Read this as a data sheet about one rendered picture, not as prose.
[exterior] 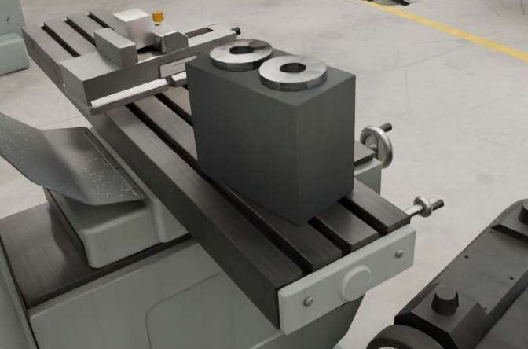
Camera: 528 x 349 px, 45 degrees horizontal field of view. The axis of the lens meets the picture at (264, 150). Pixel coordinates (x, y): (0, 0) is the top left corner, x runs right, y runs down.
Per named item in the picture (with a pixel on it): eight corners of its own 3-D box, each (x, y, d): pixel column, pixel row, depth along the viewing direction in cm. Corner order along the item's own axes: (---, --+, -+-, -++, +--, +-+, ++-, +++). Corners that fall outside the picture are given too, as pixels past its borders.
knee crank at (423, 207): (432, 200, 165) (434, 181, 161) (450, 211, 160) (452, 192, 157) (368, 233, 155) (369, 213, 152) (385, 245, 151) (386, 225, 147)
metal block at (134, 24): (141, 35, 130) (136, 7, 127) (154, 44, 126) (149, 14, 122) (118, 42, 127) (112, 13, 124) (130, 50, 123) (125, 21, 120)
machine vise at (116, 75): (207, 45, 146) (203, -2, 140) (243, 64, 135) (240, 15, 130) (63, 90, 129) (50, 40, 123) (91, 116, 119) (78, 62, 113)
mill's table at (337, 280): (107, 31, 181) (101, 5, 177) (420, 266, 90) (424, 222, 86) (26, 53, 171) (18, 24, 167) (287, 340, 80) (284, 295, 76)
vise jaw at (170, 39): (160, 31, 136) (157, 13, 134) (189, 46, 127) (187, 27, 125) (135, 38, 133) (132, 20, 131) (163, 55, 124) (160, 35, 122)
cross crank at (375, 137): (372, 152, 170) (374, 113, 164) (404, 170, 161) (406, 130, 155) (326, 172, 163) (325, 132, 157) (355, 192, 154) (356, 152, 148)
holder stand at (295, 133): (252, 141, 107) (243, 28, 97) (355, 189, 93) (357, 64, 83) (198, 170, 100) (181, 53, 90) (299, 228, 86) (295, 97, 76)
